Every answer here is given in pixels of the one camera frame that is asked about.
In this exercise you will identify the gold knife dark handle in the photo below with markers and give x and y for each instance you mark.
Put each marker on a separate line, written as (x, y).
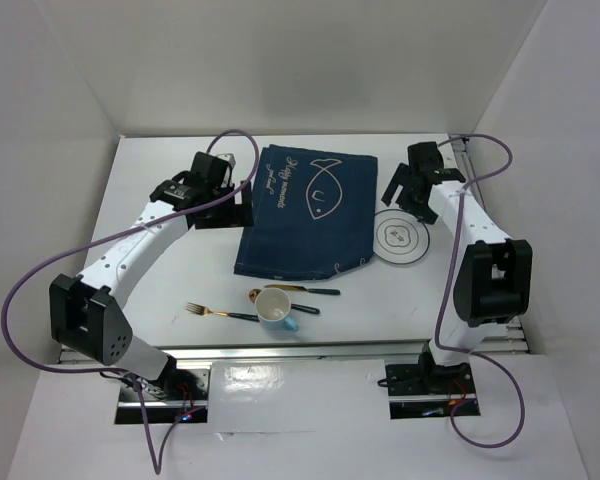
(299, 288)

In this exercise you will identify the white and blue mug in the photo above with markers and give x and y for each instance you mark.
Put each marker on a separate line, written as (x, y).
(273, 308)

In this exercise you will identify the aluminium right side rail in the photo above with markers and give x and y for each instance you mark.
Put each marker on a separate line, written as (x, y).
(460, 147)

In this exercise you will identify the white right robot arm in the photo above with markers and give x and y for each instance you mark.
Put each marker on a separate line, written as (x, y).
(489, 276)

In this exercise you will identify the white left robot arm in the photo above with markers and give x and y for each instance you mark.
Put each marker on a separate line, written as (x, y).
(87, 310)

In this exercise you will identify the aluminium rail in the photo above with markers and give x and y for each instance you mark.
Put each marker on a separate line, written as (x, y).
(460, 147)
(317, 350)

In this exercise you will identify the blue fabric placemat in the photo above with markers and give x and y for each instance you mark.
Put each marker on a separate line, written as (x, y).
(313, 215)

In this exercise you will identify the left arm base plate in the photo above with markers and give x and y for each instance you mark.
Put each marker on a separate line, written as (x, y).
(188, 399)

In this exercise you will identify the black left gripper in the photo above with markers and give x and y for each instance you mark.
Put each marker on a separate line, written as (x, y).
(238, 215)

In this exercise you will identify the gold spoon dark handle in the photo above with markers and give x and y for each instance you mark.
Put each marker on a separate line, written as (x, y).
(298, 307)

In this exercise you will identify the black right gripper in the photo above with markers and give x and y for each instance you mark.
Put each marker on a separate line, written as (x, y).
(426, 215)

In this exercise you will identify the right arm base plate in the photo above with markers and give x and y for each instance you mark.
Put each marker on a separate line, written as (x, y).
(418, 392)

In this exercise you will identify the white round plate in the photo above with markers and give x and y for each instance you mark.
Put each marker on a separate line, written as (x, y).
(399, 238)

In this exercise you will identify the aluminium front rail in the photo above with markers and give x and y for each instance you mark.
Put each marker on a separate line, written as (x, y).
(317, 350)

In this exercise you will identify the gold fork dark handle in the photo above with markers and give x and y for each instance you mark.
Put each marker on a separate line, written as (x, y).
(201, 310)

